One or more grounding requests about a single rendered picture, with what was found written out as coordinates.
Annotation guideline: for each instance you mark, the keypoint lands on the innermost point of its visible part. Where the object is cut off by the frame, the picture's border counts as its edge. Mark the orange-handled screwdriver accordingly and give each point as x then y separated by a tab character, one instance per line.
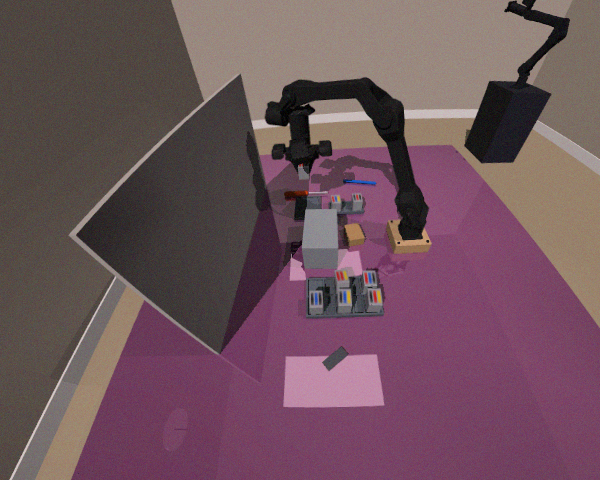
300	193

